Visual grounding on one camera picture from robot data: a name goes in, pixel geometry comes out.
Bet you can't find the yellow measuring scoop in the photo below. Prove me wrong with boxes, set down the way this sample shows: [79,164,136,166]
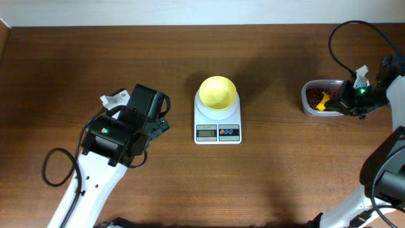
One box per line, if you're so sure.
[316,92,330,111]

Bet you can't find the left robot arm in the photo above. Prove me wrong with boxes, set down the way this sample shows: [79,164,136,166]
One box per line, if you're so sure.
[41,84,170,227]

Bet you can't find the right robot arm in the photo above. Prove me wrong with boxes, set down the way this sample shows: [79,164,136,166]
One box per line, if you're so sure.
[306,54,404,227]

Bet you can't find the white digital kitchen scale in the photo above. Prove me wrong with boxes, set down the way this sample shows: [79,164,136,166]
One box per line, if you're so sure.
[194,91,242,144]

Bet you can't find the yellow plastic bowl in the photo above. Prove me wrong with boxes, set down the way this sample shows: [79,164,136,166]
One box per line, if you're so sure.
[199,76,237,110]

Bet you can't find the clear plastic container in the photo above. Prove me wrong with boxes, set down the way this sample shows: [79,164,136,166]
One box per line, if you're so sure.
[301,80,344,117]

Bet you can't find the red beans in container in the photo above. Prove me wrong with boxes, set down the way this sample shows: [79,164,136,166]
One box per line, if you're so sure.
[306,87,338,111]

